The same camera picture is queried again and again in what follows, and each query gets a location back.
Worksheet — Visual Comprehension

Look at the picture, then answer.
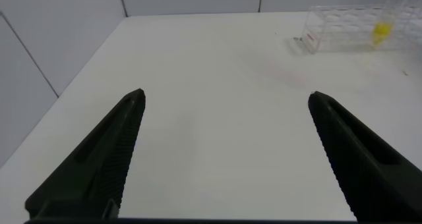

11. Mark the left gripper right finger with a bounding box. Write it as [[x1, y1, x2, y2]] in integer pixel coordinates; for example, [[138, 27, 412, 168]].
[[307, 90, 422, 223]]

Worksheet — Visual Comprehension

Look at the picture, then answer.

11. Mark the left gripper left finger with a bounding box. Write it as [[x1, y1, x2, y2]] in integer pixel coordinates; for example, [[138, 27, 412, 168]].
[[24, 88, 147, 220]]

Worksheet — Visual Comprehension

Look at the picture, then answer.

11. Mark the yellow pigment test tube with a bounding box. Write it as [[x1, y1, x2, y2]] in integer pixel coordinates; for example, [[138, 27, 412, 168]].
[[370, 0, 415, 47]]

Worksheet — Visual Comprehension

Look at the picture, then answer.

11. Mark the clear plastic test tube rack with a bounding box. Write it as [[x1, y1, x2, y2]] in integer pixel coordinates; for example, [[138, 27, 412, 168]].
[[300, 4, 422, 55]]

